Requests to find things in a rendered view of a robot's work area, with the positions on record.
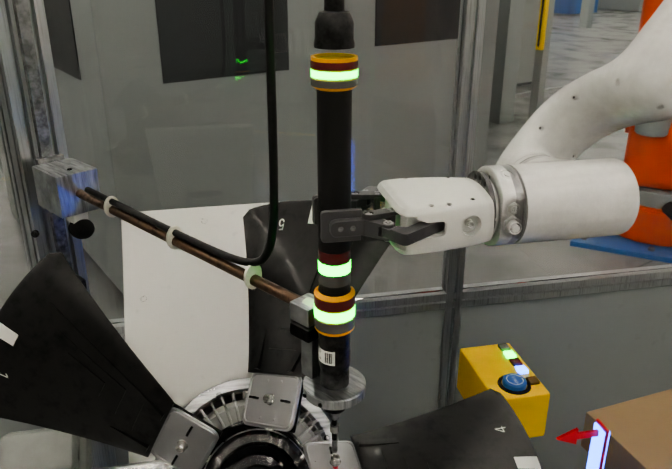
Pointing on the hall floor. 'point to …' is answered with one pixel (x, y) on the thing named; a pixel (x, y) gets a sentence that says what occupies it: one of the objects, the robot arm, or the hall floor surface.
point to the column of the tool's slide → (23, 152)
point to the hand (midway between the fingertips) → (335, 216)
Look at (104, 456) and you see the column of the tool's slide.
